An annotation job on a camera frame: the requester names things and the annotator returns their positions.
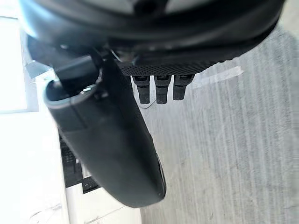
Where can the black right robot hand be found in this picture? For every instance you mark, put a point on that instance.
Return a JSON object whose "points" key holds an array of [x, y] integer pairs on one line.
{"points": [[112, 144]]}

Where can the dishwasher with black rack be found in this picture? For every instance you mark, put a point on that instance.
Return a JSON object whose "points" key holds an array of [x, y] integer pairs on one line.
{"points": [[70, 168]]}

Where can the white floor tape strip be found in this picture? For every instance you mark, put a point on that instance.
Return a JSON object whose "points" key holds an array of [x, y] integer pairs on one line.
{"points": [[219, 75]]}

